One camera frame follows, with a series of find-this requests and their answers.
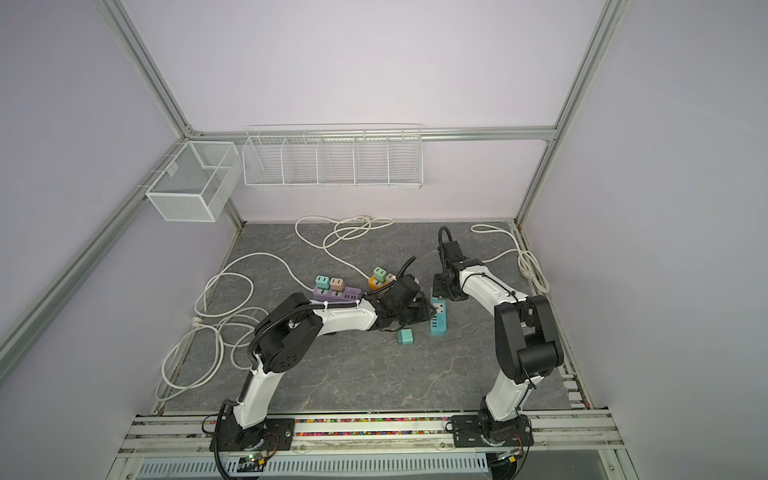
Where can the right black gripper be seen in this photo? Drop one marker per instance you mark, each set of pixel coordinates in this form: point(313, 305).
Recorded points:
point(438, 289)

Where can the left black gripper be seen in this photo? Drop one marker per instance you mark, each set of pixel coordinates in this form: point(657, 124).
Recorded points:
point(425, 311)

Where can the green plug from teal strip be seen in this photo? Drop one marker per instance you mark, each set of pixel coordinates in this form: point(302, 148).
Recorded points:
point(405, 337)

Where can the orange power strip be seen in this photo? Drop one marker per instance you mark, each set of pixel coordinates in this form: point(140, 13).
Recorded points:
point(375, 284)

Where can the teal power strip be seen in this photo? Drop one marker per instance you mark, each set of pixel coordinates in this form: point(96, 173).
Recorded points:
point(438, 322)

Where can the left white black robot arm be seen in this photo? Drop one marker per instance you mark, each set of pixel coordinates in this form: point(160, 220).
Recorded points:
point(285, 336)

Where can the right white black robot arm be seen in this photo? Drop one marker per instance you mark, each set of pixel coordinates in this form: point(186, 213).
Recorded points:
point(527, 346)

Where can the pink plug on purple strip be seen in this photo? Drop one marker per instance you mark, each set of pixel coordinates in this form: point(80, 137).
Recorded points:
point(337, 284)

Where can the green plug on purple strip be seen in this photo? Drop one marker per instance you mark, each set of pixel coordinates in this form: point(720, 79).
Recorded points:
point(322, 282)

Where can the purple power strip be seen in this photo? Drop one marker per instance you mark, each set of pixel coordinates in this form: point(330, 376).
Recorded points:
point(348, 294)

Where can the small white mesh basket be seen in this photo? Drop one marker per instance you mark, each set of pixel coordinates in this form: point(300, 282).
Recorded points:
point(197, 182)

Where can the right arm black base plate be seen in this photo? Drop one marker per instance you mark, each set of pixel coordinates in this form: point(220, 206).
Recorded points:
point(481, 431)

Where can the long white wire basket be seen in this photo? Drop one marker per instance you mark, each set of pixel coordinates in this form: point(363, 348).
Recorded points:
point(333, 156)

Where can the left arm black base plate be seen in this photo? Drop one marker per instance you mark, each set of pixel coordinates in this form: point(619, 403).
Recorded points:
point(271, 434)

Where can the aluminium mounting rail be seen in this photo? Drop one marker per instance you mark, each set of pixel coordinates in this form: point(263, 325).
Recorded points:
point(317, 434)

